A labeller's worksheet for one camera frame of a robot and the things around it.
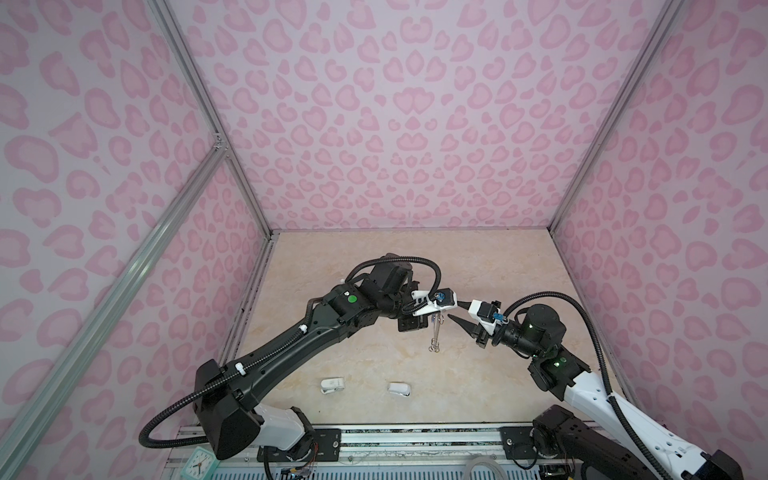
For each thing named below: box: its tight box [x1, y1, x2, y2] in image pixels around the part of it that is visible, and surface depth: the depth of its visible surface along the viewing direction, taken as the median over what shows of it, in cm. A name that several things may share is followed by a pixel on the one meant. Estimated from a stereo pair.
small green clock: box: [180, 446, 221, 480], surface depth 70 cm
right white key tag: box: [388, 383, 411, 397], surface depth 82 cm
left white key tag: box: [320, 378, 345, 395], surface depth 82 cm
